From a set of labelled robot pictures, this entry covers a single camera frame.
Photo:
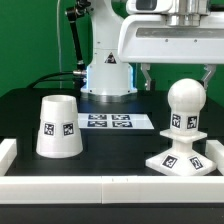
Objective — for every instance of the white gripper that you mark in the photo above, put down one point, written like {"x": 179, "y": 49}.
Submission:
{"x": 148, "y": 39}

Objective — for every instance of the white lamp bulb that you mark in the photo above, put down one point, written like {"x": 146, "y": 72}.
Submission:
{"x": 186, "y": 98}

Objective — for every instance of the white lamp base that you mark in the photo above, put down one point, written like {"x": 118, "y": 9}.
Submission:
{"x": 181, "y": 159}

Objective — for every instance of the white lamp shade cone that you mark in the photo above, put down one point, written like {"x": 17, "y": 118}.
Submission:
{"x": 59, "y": 135}

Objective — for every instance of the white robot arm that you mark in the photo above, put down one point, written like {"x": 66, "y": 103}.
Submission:
{"x": 109, "y": 78}

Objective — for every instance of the fiducial marker sheet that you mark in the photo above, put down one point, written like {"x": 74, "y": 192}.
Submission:
{"x": 114, "y": 121}

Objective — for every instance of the white right wall block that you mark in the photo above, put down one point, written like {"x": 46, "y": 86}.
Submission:
{"x": 215, "y": 152}

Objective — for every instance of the white wall block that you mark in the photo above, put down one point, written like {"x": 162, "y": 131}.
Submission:
{"x": 215, "y": 152}
{"x": 8, "y": 152}

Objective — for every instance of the white left wall block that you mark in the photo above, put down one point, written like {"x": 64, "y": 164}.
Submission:
{"x": 8, "y": 152}

